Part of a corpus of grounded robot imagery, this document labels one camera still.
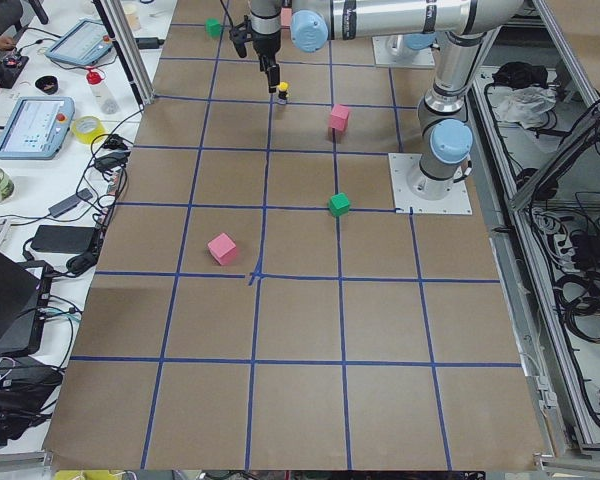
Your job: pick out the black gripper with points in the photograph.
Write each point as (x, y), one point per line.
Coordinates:
(265, 43)

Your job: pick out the yellow push button switch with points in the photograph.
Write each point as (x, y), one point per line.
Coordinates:
(282, 93)

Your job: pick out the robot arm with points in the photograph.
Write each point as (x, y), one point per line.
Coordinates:
(451, 37)

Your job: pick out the green foam cube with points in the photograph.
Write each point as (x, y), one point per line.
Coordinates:
(339, 204)
(213, 27)

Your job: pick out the pink foam cube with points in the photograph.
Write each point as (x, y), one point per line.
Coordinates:
(223, 249)
(339, 118)

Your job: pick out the black power adapter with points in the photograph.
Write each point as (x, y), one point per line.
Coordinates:
(146, 43)
(63, 239)

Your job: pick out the teach pendant tablet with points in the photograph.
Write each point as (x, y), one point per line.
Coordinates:
(36, 128)
(83, 45)

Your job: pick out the yellow tape roll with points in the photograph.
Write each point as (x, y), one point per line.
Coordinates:
(87, 129)

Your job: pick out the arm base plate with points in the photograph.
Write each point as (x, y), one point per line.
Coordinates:
(415, 193)
(412, 51)

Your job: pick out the aluminium frame post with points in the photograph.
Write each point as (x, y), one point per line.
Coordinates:
(113, 18)

